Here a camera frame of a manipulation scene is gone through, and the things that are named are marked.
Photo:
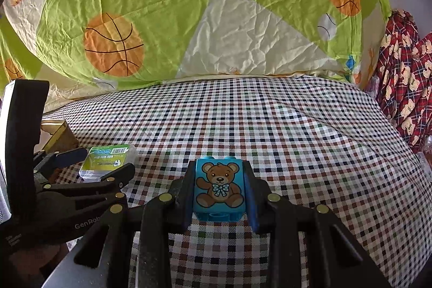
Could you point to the blue bear toy block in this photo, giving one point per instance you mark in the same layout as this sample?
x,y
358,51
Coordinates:
x,y
219,190

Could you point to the gold metal tin box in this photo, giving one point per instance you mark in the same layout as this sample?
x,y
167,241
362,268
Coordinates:
x,y
55,135

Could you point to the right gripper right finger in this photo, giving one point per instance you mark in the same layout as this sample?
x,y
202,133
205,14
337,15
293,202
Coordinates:
x,y
334,256

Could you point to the checkered tablecloth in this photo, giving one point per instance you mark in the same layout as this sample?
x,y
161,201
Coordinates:
x,y
313,140

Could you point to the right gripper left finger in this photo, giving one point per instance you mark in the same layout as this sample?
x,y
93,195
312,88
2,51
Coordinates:
x,y
102,257

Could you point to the basketball print bed sheet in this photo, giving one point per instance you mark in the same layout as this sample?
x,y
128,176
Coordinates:
x,y
91,47

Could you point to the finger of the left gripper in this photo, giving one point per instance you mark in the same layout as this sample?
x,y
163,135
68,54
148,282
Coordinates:
x,y
113,182
49,162

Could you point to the green label clear plastic case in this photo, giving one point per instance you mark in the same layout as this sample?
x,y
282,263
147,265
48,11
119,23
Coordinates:
x,y
102,160

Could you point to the red bear print cloth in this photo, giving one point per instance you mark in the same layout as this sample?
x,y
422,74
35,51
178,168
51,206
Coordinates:
x,y
404,73

